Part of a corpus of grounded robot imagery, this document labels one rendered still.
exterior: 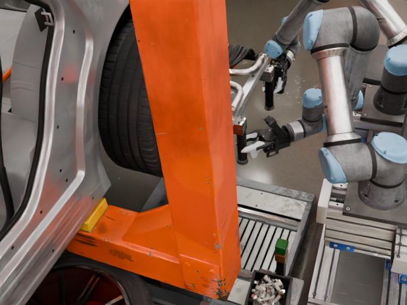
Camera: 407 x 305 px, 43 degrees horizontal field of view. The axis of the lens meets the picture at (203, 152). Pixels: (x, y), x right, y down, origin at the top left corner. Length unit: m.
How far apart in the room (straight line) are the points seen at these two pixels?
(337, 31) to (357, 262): 1.12
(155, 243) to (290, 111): 1.84
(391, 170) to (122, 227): 0.95
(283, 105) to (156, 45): 2.34
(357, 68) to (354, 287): 0.95
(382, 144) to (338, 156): 0.14
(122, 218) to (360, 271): 1.04
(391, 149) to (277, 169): 1.45
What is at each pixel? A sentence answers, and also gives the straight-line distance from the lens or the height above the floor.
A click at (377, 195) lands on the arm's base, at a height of 0.87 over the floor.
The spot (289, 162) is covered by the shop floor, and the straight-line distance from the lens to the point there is 3.07.
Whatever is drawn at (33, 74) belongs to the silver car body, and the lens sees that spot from 1.90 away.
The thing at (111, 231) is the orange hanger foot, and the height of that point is 0.68.
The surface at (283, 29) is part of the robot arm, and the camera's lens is 2.18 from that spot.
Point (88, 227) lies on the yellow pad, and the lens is 1.94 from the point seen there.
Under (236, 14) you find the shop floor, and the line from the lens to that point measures 4.51.
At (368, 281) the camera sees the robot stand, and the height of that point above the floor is 0.21.
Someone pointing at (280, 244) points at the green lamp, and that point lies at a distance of 1.86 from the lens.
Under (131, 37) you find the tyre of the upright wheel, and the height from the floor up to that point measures 1.17.
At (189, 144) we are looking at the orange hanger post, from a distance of 1.34.
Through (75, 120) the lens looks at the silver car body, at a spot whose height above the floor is 1.10.
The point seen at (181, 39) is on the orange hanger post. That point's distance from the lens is 1.15.
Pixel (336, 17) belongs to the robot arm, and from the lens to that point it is 1.67.
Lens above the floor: 2.15
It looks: 43 degrees down
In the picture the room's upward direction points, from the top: 7 degrees counter-clockwise
